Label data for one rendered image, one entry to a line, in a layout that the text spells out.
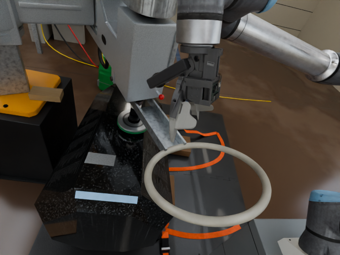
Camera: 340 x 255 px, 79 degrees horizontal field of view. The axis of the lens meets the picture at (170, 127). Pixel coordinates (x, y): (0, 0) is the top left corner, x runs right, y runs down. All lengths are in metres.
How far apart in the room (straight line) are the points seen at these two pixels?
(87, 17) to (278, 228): 1.70
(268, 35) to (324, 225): 0.82
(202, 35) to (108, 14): 1.00
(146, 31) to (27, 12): 0.81
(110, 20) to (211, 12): 0.98
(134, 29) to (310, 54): 0.65
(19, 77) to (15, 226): 1.12
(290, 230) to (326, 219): 0.30
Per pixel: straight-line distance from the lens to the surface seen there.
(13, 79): 1.78
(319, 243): 1.19
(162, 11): 0.95
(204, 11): 0.43
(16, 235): 2.08
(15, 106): 1.74
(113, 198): 1.17
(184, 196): 2.16
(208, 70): 0.44
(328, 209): 1.14
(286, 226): 1.40
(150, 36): 1.00
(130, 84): 1.09
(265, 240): 1.28
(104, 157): 1.28
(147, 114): 1.19
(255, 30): 0.67
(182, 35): 0.43
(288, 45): 0.76
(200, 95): 0.44
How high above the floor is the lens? 1.86
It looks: 43 degrees down
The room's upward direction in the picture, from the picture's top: 17 degrees clockwise
